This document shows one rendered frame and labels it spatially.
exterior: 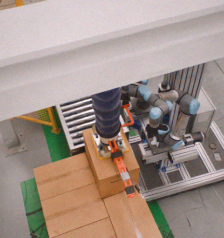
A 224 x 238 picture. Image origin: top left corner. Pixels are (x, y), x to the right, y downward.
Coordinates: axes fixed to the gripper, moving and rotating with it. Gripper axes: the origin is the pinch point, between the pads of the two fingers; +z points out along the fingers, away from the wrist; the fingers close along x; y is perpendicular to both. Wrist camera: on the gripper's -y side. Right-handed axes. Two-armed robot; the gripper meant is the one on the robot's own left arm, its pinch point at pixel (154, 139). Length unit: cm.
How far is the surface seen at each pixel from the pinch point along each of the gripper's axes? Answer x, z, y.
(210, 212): 21, 152, -73
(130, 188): 19.8, 31.3, 25.3
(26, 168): -99, 152, 126
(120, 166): -2.3, 32.2, 27.3
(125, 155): -27, 58, 15
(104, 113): -28.5, -10.2, 32.1
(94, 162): -27, 58, 46
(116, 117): -30.6, 1.3, 22.2
